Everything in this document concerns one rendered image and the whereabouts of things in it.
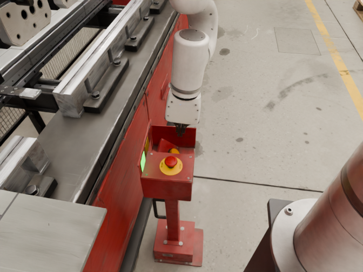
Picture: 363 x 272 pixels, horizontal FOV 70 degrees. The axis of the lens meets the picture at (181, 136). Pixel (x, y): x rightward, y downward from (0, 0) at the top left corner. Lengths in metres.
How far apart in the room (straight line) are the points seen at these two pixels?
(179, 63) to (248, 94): 1.82
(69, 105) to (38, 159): 0.20
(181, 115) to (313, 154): 1.46
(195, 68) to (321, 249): 0.44
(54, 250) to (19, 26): 0.43
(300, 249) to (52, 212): 0.42
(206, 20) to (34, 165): 0.55
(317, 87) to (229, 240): 1.71
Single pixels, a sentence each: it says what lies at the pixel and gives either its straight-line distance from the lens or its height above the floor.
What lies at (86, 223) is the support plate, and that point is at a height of 1.00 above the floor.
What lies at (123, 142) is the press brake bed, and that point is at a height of 0.76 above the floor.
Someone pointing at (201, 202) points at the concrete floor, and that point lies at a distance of 1.65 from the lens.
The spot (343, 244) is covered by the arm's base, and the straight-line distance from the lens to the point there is 0.38.
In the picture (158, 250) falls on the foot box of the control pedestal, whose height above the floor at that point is 0.12.
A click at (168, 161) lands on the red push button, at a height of 0.81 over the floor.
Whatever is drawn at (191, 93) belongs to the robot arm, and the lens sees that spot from 0.69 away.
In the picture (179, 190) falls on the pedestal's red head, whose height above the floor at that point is 0.72.
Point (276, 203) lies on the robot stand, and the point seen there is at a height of 1.00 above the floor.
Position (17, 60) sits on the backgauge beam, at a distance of 1.08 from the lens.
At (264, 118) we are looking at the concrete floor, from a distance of 2.21.
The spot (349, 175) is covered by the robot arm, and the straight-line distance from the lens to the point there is 0.34.
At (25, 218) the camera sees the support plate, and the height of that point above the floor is 1.00.
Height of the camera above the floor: 1.44
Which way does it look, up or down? 47 degrees down
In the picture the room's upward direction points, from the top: straight up
